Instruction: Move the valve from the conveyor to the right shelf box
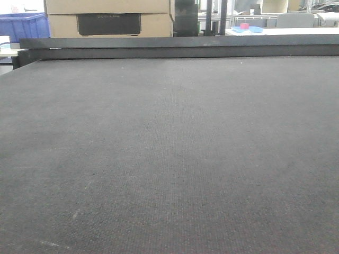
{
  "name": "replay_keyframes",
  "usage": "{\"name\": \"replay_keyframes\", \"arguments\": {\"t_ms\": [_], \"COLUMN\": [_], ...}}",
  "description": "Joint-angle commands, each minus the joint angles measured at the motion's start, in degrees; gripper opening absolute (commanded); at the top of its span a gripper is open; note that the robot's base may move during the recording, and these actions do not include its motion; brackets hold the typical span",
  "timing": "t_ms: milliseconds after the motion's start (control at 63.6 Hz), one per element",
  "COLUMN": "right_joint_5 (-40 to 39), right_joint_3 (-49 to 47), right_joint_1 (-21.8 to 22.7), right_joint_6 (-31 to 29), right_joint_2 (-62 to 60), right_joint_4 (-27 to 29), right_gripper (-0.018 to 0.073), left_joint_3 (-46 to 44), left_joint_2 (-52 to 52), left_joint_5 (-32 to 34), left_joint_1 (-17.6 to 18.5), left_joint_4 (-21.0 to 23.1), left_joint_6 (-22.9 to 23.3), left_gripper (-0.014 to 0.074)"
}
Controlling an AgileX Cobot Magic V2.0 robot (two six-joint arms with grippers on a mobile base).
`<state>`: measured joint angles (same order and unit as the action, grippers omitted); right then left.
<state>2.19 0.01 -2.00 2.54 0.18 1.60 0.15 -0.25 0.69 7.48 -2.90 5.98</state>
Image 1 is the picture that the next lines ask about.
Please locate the black background cabinet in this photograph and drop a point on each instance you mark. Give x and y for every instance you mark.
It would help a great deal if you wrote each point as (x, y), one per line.
(186, 19)

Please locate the black vertical post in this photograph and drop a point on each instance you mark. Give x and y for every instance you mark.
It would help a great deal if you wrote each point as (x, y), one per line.
(223, 17)

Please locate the black conveyor end rail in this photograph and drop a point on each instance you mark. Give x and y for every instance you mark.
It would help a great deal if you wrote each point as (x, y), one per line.
(33, 50)

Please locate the white background table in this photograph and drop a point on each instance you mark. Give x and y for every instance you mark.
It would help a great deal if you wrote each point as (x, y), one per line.
(287, 31)

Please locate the blue plastic crate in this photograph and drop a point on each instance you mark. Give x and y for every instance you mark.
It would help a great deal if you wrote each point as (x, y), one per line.
(24, 25)

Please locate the upper cardboard box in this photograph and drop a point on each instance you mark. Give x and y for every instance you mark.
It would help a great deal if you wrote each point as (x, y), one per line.
(120, 6)

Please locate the blue tray on table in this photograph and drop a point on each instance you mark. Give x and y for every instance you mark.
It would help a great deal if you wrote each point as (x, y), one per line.
(251, 29)

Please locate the black conveyor belt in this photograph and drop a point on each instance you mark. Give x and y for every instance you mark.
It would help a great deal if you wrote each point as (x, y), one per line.
(221, 155)

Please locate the lower cardboard box black label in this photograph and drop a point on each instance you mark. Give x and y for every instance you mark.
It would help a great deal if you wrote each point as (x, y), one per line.
(111, 25)

